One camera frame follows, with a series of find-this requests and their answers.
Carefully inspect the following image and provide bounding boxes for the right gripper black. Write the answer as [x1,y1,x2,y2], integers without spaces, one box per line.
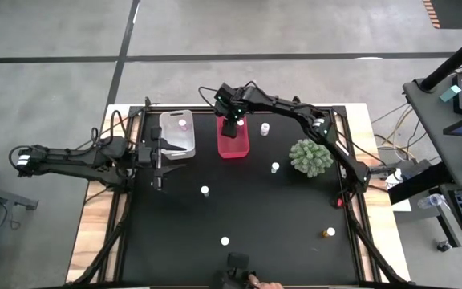
[213,83,256,140]

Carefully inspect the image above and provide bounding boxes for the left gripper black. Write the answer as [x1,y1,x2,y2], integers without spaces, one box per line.
[136,126,188,192]

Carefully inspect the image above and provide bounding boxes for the pink plastic bin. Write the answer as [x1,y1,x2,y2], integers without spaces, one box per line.
[216,114,251,160]

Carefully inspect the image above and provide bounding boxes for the translucent white plastic bin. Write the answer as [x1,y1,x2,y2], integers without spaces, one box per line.
[158,109,197,161]

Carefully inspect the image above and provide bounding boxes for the potted green succulent plant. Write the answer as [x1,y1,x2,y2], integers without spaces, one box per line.
[288,138,335,179]

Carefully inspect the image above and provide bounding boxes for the black table mat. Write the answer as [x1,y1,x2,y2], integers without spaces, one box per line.
[120,111,359,286]

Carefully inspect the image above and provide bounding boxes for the black handheld device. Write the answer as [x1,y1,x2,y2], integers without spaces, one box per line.
[214,251,256,289]

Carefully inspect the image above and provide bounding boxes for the person's hand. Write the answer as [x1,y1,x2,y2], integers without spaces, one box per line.
[249,275,285,289]

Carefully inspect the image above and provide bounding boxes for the white paper sheet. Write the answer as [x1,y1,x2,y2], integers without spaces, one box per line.
[391,198,412,213]

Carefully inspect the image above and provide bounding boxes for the grey side desk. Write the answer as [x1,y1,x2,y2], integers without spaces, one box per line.
[402,66,462,278]

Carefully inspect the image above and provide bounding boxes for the clear plastic water bottle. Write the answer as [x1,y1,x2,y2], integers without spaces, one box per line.
[416,193,448,210]

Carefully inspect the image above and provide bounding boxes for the small teal box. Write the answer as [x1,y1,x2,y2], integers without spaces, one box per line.
[439,84,462,103]

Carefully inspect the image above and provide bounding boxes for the black stand pole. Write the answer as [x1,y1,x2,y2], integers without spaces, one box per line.
[419,26,462,92]

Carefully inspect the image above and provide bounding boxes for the black floor mat striped edges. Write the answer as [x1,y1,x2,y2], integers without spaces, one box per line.
[422,0,462,30]

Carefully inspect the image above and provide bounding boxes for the yellow cable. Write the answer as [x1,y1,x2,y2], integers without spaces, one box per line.
[390,104,416,150]

